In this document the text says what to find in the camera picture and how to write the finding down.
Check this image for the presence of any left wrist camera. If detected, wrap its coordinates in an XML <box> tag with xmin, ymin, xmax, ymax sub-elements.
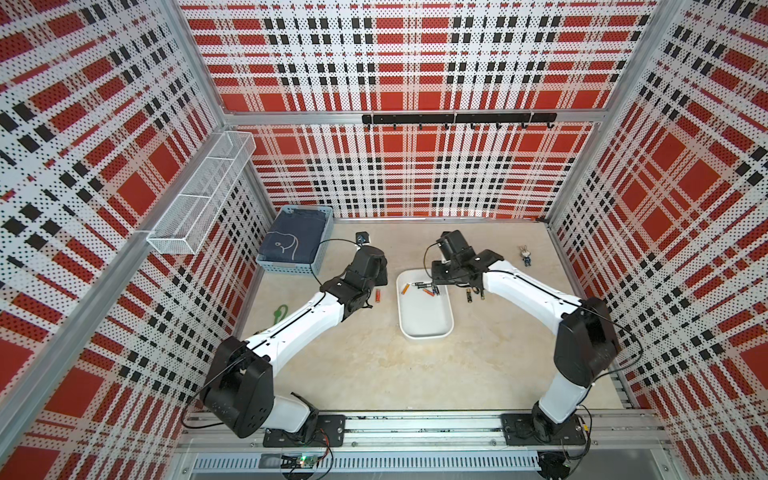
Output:
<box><xmin>355</xmin><ymin>231</ymin><xmax>370</xmax><ymax>245</ymax></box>

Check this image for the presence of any green carabiner keychain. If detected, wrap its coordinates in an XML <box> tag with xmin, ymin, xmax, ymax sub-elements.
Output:
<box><xmin>273</xmin><ymin>304</ymin><xmax>289</xmax><ymax>324</ymax></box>

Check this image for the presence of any white wire mesh shelf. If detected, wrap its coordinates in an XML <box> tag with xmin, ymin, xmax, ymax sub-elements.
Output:
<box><xmin>147</xmin><ymin>131</ymin><xmax>255</xmax><ymax>255</ymax></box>

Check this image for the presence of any white oval storage box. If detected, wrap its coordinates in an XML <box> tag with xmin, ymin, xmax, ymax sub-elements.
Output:
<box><xmin>396</xmin><ymin>269</ymin><xmax>455</xmax><ymax>341</ymax></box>

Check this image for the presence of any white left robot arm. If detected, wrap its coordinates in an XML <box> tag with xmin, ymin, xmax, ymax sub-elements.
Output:
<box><xmin>180</xmin><ymin>245</ymin><xmax>388</xmax><ymax>446</ymax></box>

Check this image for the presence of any green circuit board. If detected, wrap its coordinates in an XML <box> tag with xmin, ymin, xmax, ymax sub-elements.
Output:
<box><xmin>280</xmin><ymin>454</ymin><xmax>323</xmax><ymax>470</ymax></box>

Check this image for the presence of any light blue plastic basket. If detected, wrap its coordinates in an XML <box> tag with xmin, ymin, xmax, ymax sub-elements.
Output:
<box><xmin>257</xmin><ymin>205</ymin><xmax>334</xmax><ymax>276</ymax></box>

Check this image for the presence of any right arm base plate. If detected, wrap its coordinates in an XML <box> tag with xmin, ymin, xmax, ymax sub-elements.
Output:
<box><xmin>501</xmin><ymin>413</ymin><xmax>587</xmax><ymax>447</ymax></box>

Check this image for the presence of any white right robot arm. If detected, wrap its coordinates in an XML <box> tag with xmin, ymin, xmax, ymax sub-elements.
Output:
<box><xmin>431</xmin><ymin>230</ymin><xmax>621</xmax><ymax>437</ymax></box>

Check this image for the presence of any small rabbit figure keychain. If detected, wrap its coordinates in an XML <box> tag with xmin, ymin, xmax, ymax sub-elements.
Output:
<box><xmin>519</xmin><ymin>245</ymin><xmax>532</xmax><ymax>267</ymax></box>

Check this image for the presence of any black hook rail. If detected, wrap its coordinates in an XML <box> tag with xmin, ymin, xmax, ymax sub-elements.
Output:
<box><xmin>361</xmin><ymin>112</ymin><xmax>558</xmax><ymax>127</ymax></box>

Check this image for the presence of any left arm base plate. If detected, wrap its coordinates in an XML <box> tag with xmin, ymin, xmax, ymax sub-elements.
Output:
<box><xmin>262</xmin><ymin>412</ymin><xmax>346</xmax><ymax>448</ymax></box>

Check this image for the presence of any folded blue denim garment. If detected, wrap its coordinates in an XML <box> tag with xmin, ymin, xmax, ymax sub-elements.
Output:
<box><xmin>260</xmin><ymin>209</ymin><xmax>327</xmax><ymax>264</ymax></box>

